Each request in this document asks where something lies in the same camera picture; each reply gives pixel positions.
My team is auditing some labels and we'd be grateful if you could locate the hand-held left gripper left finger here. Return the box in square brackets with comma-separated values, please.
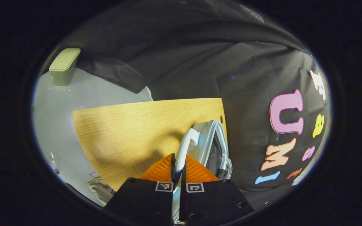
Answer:
[104, 153, 177, 226]

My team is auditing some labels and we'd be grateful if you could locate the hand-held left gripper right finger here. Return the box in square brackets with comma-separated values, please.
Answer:
[179, 155, 255, 225]

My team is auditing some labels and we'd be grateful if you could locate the pale green lidded bin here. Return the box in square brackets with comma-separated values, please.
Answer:
[49, 48, 81, 87]

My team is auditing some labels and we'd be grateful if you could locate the grey bundle with red wires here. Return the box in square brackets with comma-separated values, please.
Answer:
[88, 171, 116, 206]

